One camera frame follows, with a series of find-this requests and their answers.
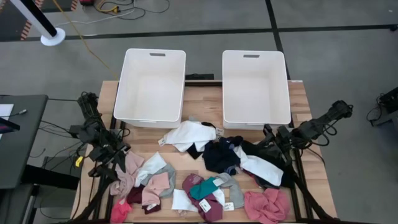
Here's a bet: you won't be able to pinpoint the light pink garment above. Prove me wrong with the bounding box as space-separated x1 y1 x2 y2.
109 151 146 198

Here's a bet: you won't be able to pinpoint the white perforated plastic bin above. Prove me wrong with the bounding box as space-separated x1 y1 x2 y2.
221 49 292 131
113 48 187 129

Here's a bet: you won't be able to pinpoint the rose pink garment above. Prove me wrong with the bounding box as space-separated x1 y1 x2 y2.
244 187 291 224

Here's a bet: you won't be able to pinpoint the light grey garment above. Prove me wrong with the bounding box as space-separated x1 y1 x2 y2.
140 164 177 198

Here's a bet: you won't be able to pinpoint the white cotton sock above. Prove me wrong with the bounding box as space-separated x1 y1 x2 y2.
172 140 210 153

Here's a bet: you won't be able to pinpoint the teal sock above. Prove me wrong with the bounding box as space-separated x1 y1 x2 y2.
190 176 220 201

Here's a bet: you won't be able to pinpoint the mauve knit garment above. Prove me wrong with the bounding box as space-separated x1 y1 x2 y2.
182 173 224 223

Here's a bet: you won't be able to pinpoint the black garment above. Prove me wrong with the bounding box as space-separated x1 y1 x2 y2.
241 139 296 189

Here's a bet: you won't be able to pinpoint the white folded garment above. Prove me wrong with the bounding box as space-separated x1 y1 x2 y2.
233 145 284 187

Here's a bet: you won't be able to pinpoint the dark grey garment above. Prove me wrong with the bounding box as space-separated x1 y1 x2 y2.
254 179 282 190

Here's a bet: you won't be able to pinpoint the navy blue garment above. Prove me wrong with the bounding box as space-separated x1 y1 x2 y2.
201 136 245 175

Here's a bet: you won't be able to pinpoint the black desk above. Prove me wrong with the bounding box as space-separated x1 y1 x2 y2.
0 94 49 190

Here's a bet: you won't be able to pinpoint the white waffle-knit towel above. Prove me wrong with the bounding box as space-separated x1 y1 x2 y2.
164 120 218 149

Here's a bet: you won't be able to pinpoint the black flat device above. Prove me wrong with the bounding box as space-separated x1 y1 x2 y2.
0 117 21 134

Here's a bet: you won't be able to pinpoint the white paper sheet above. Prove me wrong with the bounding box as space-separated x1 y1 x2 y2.
0 103 15 118

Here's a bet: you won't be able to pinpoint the white pole with round base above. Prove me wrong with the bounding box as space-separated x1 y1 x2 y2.
9 0 67 47

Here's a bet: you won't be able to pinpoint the hazard striped floor mat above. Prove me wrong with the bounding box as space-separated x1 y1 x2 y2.
0 0 44 41

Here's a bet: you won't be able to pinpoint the black aluminium table frame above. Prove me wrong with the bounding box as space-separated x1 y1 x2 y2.
70 80 340 224

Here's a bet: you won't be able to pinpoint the black equipment with cables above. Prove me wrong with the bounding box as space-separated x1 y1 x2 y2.
366 86 398 127

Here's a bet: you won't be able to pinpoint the white floor cable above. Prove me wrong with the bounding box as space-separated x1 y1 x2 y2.
55 8 136 27

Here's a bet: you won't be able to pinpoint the yellow cable coil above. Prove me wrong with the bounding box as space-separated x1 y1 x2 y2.
96 0 121 14

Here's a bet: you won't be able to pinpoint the black floor cables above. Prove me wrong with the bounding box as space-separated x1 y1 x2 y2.
102 0 171 21

